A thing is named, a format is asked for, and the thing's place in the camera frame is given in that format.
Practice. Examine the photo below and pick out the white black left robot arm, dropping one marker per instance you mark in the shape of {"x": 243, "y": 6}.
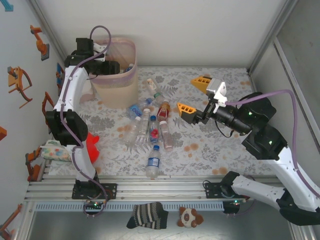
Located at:
{"x": 72, "y": 85}

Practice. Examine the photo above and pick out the small orange wall sticker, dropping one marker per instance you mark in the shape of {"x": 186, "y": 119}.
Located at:
{"x": 2, "y": 133}

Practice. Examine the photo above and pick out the blue orange wall sticker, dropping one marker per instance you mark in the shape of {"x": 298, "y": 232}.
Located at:
{"x": 59, "y": 75}

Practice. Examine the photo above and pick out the red plastic toy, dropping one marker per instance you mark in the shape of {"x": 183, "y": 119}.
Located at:
{"x": 93, "y": 147}

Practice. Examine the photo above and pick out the pink bin liner bag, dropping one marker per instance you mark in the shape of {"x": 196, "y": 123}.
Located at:
{"x": 125, "y": 50}

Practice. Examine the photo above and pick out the tall blue cap water bottle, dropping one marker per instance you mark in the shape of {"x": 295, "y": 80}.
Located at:
{"x": 153, "y": 162}

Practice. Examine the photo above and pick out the floral table cloth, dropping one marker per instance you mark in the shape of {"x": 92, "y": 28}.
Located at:
{"x": 212, "y": 155}

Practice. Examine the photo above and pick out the brown white plush toy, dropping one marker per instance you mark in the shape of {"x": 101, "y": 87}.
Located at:
{"x": 187, "y": 217}

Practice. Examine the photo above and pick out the black white striped sock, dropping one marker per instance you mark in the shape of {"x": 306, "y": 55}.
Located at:
{"x": 147, "y": 215}

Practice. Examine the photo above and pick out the orange red label bottle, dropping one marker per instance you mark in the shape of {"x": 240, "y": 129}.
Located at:
{"x": 163, "y": 110}

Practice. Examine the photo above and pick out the colourful soft tissue pack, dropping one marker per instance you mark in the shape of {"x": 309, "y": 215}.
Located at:
{"x": 55, "y": 151}

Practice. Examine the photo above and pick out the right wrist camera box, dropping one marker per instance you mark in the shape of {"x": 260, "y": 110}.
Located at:
{"x": 216, "y": 87}

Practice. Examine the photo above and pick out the aluminium frame post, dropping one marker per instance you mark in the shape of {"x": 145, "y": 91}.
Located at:
{"x": 51, "y": 32}
{"x": 273, "y": 32}

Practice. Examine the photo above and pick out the blue cap bottle flower label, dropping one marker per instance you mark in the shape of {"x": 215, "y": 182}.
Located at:
{"x": 154, "y": 131}

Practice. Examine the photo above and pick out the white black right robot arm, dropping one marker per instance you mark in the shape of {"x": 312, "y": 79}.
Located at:
{"x": 287, "y": 165}

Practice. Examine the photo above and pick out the orange chair shaped sticker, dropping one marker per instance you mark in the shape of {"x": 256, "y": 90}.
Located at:
{"x": 13, "y": 80}

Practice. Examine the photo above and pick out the clear bottle white cap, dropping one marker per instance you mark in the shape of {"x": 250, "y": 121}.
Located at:
{"x": 132, "y": 132}
{"x": 144, "y": 123}

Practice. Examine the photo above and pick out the crushed clear bottle blue label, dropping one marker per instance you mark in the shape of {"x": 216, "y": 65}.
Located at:
{"x": 135, "y": 110}

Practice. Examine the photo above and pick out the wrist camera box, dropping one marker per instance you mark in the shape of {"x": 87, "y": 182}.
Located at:
{"x": 98, "y": 47}
{"x": 216, "y": 87}

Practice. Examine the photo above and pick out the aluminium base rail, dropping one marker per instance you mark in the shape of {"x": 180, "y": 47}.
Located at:
{"x": 162, "y": 190}

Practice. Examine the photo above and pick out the beige ribbed plastic bin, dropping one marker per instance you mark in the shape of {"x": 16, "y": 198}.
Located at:
{"x": 117, "y": 95}

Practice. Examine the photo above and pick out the clear bottle orange white label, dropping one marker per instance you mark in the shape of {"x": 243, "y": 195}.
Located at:
{"x": 151, "y": 85}

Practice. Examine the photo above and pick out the pinkish bottle white cap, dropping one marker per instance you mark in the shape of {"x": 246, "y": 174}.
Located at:
{"x": 167, "y": 137}

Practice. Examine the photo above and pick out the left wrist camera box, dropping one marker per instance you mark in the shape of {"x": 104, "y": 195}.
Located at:
{"x": 98, "y": 47}

